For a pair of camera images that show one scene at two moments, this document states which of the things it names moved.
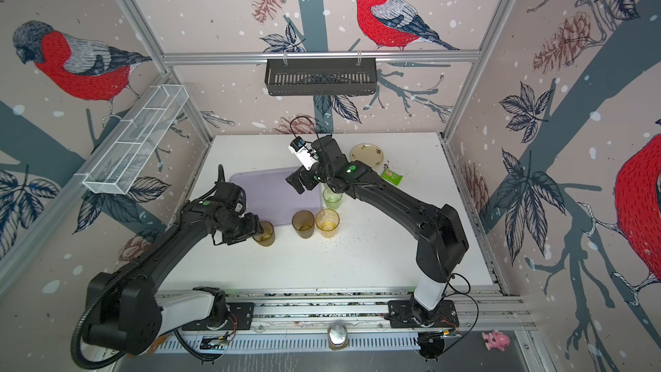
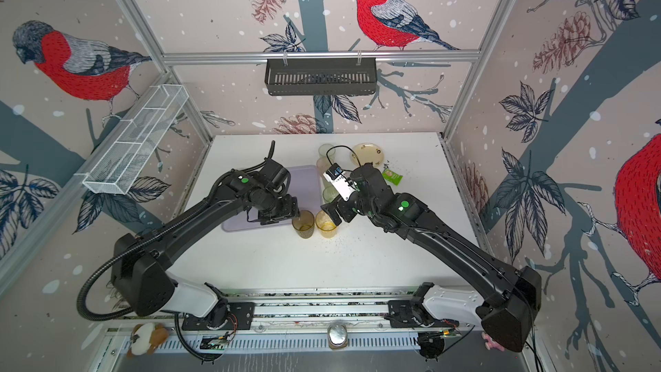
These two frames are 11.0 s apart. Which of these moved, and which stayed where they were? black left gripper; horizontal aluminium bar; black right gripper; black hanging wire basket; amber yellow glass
Moved: black right gripper; black left gripper
Stayed: black hanging wire basket; amber yellow glass; horizontal aluminium bar
